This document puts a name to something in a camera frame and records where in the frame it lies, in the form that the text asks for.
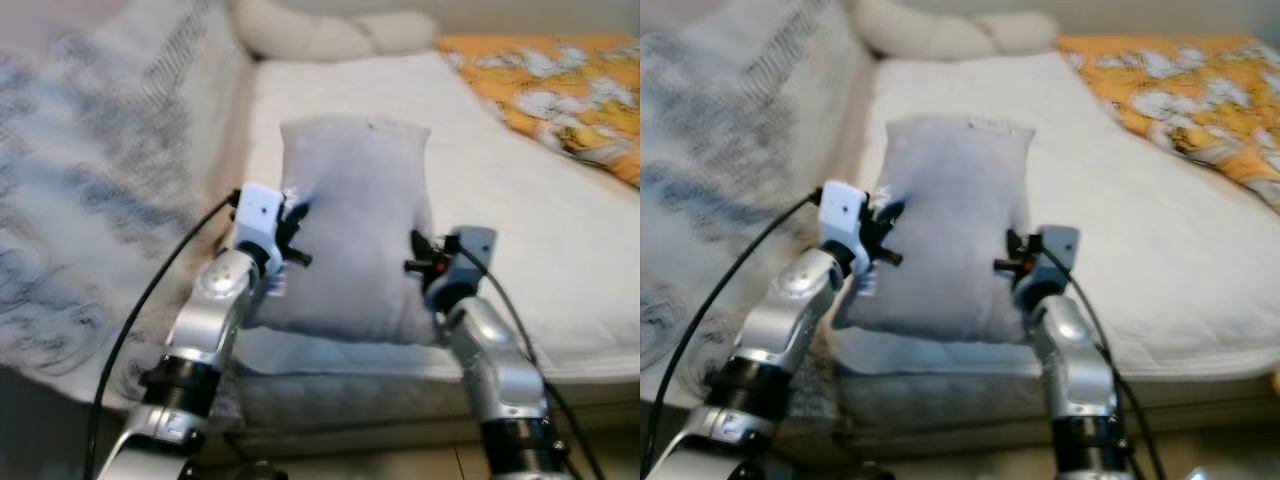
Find grey pillow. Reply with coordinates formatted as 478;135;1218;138
832;115;1036;346
245;115;438;346

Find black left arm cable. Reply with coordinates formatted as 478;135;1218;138
640;195;823;476
83;195;241;480

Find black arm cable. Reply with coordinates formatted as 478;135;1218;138
1040;245;1166;480
640;195;823;476
83;195;241;480
455;240;606;480

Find white quilted mattress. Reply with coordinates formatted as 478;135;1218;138
235;50;641;383
830;50;1280;381

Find yellow cartoon print blanket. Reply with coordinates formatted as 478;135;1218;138
435;35;641;189
1058;33;1280;211

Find beige bed frame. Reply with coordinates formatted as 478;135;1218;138
215;370;641;456
800;370;1280;461

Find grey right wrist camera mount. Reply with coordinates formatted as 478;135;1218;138
1030;225;1081;281
440;226;498;296

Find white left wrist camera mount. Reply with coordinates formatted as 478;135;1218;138
818;180;867;251
235;183;286;259

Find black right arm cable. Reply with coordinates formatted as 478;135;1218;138
1040;245;1166;480
455;240;606;480

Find cream knotted pillow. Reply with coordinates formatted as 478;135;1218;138
232;0;439;63
855;0;1061;61

